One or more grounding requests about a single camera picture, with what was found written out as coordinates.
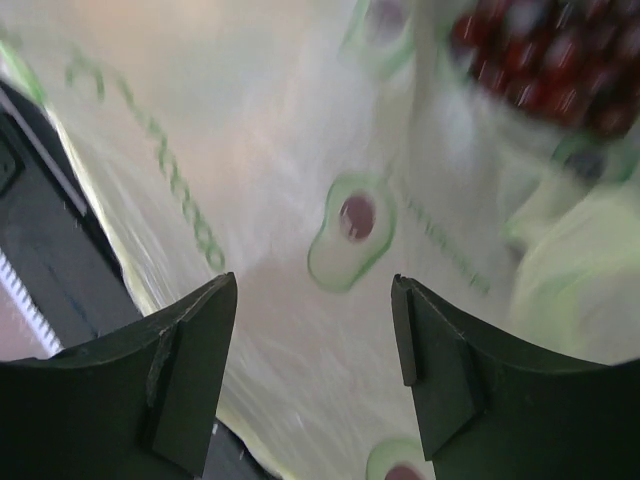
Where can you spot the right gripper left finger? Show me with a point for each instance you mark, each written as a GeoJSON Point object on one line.
{"type": "Point", "coordinates": [138, 403]}

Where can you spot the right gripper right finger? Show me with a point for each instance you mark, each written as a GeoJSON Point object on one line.
{"type": "Point", "coordinates": [492, 406]}

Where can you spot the light green plastic bag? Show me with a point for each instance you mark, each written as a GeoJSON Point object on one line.
{"type": "Point", "coordinates": [315, 149]}

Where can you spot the red fake grape bunch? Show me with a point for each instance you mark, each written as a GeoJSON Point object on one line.
{"type": "Point", "coordinates": [573, 64]}

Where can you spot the white slotted cable duct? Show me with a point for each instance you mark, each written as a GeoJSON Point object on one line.
{"type": "Point", "coordinates": [32, 321]}

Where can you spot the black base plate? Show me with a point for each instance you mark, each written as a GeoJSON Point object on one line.
{"type": "Point", "coordinates": [51, 235]}

